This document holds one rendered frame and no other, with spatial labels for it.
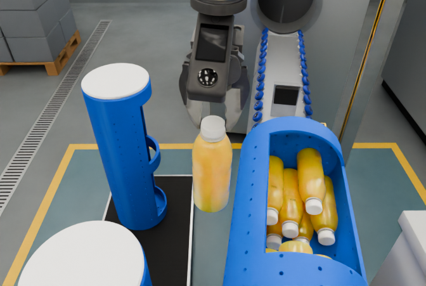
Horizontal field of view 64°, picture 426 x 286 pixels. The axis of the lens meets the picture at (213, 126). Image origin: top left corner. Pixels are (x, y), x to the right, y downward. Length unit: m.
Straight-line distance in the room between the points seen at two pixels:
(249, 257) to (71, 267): 0.43
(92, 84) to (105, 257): 0.80
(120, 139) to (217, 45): 1.13
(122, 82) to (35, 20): 2.25
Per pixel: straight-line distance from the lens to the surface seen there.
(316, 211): 0.89
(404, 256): 0.95
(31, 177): 2.73
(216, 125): 0.53
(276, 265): 0.65
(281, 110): 1.41
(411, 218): 0.90
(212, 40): 0.42
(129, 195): 1.77
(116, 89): 1.43
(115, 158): 1.60
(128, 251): 0.89
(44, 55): 3.78
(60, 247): 0.95
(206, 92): 0.39
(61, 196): 2.51
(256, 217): 0.72
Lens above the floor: 1.79
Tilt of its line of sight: 39 degrees down
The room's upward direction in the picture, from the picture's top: straight up
